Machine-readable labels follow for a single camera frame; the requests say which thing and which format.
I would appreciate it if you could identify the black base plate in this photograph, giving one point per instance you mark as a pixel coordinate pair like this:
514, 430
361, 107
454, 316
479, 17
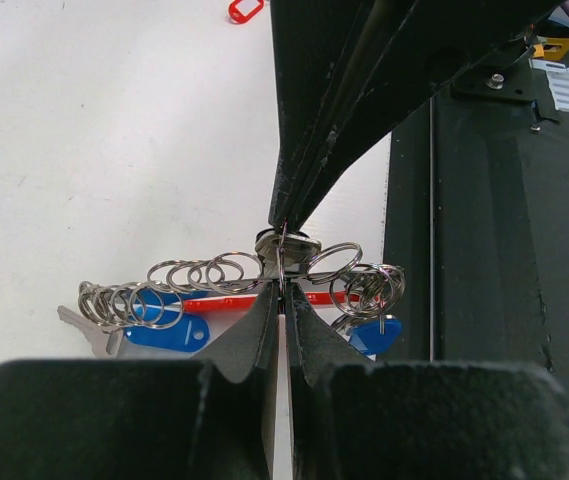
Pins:
478, 217

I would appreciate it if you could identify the black tag key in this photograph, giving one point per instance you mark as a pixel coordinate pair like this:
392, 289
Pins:
299, 250

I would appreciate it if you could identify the red tag key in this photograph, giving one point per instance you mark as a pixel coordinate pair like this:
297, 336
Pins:
242, 11

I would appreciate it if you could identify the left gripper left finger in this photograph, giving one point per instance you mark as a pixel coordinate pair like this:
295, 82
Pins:
206, 417

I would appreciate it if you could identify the right grey cable duct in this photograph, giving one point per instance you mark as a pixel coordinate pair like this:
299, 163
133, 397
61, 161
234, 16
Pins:
557, 80

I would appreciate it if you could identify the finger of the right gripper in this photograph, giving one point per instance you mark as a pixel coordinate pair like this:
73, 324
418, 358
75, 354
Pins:
312, 41
406, 53

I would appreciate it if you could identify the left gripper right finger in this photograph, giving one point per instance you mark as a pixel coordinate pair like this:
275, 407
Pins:
353, 418

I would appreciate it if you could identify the red handled keyring carabiner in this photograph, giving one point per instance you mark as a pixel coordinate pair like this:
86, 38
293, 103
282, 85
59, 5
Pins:
169, 309

